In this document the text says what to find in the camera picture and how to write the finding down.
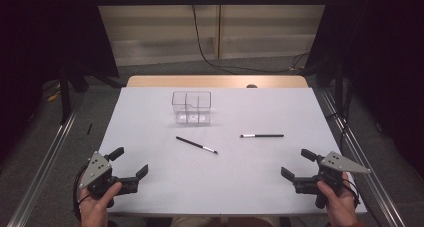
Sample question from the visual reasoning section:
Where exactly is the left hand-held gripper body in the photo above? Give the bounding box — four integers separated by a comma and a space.
78, 151, 140, 201

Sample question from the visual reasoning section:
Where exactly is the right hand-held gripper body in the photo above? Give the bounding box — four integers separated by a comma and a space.
292, 151, 372, 210

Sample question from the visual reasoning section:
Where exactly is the black pen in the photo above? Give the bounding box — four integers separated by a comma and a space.
239, 133, 285, 139
175, 135, 220, 155

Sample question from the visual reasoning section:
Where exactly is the clear plastic organizer box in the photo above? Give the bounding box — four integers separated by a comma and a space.
171, 90, 213, 125

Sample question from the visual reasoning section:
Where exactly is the person's right hand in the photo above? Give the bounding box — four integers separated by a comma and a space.
316, 179, 360, 227

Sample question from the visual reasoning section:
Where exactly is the person's left hand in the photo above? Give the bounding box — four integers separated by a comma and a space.
78, 181, 123, 227

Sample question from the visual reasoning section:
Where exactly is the white table mat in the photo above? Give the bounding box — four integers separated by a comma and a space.
98, 86, 368, 217

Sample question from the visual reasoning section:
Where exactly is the black metal stand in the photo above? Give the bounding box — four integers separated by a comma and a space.
57, 65, 74, 125

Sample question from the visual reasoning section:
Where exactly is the black curtain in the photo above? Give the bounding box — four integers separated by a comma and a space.
304, 0, 424, 170
0, 0, 120, 161

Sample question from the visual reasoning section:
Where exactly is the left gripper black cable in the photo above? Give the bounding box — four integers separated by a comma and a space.
72, 163, 93, 223

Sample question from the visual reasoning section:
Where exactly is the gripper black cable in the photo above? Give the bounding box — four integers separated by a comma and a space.
72, 163, 93, 223
341, 177, 362, 209

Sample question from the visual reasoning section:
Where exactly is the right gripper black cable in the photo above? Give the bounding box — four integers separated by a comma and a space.
341, 177, 362, 209

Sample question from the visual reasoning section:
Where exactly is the aluminium rail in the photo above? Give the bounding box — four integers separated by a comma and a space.
6, 88, 88, 227
319, 88, 407, 227

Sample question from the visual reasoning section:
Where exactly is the black wall cable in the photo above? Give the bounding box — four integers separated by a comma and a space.
190, 0, 311, 75

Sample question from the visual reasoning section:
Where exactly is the black horizontal frame bar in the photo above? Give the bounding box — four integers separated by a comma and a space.
94, 0, 332, 7

